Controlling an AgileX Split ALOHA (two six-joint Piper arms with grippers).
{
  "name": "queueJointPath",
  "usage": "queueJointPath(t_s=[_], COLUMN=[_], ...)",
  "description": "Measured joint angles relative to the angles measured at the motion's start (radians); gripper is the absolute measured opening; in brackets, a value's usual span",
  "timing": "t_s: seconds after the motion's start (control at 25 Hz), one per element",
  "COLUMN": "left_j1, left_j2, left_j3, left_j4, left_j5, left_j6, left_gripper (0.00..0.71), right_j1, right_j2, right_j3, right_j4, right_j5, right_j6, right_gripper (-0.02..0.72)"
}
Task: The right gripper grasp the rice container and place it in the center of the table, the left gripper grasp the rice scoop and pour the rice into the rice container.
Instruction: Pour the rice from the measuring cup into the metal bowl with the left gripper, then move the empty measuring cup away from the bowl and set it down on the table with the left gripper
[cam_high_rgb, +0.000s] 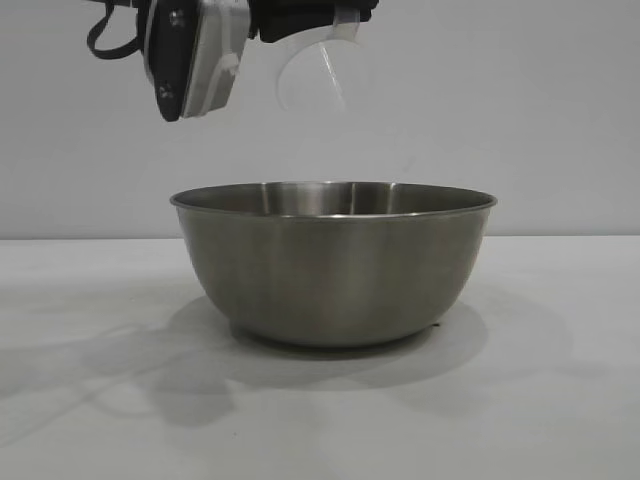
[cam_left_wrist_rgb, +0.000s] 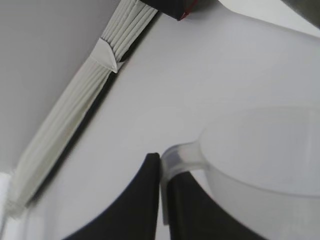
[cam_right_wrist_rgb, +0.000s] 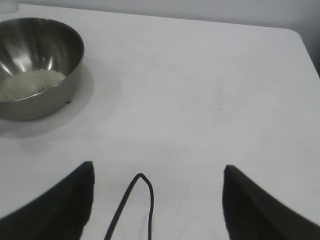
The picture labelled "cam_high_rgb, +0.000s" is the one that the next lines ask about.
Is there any translucent plastic measuring cup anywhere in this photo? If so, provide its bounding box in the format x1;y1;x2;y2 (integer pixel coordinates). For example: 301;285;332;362
276;5;401;151

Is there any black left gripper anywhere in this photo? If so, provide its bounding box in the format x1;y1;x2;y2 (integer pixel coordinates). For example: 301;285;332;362
248;0;382;44

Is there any stainless steel mixing bowl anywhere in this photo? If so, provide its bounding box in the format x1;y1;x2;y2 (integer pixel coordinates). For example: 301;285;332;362
168;179;499;349

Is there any black camera cable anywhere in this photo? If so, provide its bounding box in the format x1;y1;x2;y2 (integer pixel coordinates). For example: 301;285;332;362
86;0;147;60

